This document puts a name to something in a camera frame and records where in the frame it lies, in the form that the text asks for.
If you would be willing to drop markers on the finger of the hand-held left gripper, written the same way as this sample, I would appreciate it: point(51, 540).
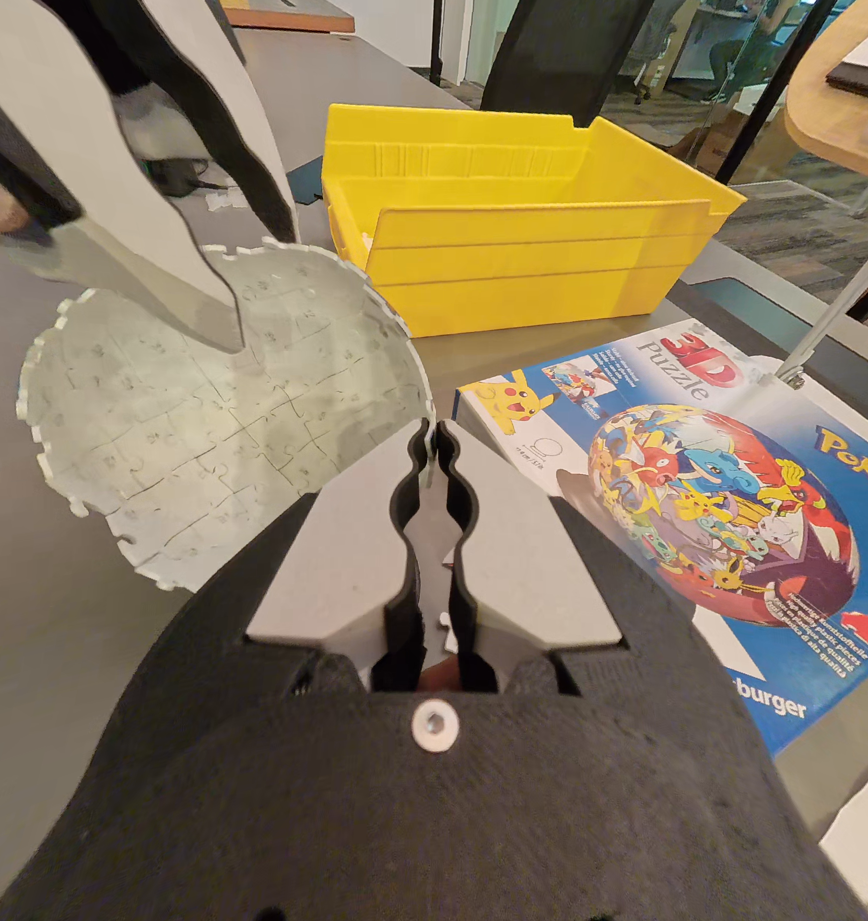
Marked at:
point(240, 86)
point(60, 108)

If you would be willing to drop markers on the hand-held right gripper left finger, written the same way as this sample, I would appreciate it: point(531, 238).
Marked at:
point(326, 575)

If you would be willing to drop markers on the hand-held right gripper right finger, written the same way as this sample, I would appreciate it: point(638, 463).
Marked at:
point(542, 575)

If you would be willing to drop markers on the colourful puzzle ball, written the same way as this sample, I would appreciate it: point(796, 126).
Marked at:
point(189, 432)

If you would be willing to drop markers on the blue puzzle box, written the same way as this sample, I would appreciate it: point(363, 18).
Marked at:
point(822, 432)

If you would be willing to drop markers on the brown edged table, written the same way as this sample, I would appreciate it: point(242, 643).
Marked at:
point(290, 14)

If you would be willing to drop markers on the black power adapter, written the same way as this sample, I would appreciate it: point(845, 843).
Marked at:
point(175, 176)

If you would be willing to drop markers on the white desk stand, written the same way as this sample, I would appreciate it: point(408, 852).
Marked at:
point(837, 309)

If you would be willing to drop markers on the white instruction sheet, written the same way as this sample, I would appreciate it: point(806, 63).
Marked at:
point(862, 849)

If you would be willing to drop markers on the black slanted pole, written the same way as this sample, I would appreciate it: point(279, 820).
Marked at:
point(772, 93)

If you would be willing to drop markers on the black post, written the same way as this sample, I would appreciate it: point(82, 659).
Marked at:
point(435, 36)

